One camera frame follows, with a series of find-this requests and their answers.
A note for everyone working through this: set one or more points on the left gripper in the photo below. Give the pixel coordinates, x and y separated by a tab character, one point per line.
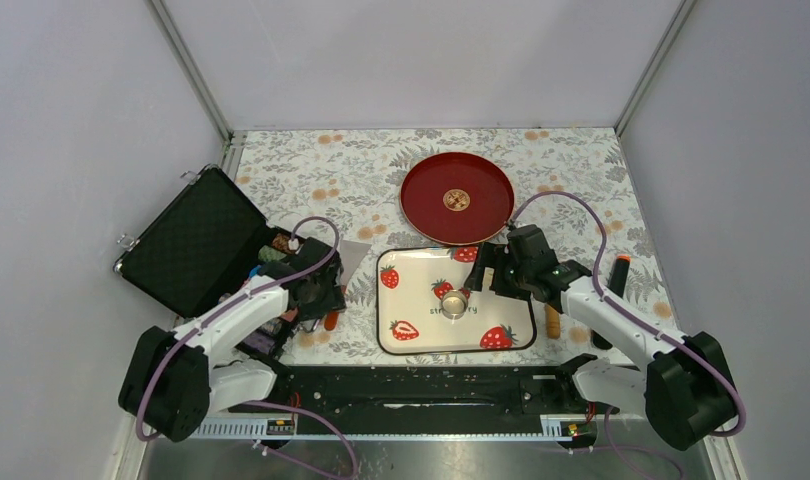
332	302

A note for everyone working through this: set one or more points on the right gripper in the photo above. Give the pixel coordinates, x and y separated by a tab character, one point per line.
486	257

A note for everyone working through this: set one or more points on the metal ring cutter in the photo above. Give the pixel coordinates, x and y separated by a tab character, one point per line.
453	293

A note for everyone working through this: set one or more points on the scraper with wooden handle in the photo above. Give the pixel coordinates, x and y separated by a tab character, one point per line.
352	254

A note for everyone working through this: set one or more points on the strawberry print tray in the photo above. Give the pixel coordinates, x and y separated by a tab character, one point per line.
424	307

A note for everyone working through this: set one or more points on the red round lacquer tray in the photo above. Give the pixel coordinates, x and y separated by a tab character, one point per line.
457	198

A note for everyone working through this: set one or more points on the wooden dough roller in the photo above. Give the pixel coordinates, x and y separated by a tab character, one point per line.
552	322

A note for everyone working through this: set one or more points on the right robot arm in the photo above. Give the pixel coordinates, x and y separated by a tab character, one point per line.
681	384

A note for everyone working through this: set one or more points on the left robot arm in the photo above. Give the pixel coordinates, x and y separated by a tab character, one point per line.
176	378

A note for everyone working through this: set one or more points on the black poker chip case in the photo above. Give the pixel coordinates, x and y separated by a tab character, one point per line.
202	247

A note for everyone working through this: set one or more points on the floral tablecloth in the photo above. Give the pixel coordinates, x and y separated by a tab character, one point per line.
573	182

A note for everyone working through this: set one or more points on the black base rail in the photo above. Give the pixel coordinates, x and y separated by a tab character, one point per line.
503	403

